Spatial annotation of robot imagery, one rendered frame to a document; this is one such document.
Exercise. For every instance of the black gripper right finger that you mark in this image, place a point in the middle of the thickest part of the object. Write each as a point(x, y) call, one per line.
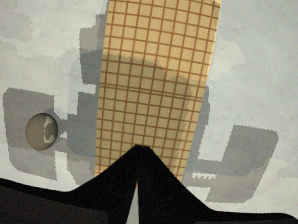
point(162, 199)

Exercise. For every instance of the orange grid-patterned strip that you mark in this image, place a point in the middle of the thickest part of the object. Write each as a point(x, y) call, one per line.
point(153, 75)

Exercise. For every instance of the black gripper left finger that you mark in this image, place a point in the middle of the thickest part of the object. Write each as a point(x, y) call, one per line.
point(106, 199)

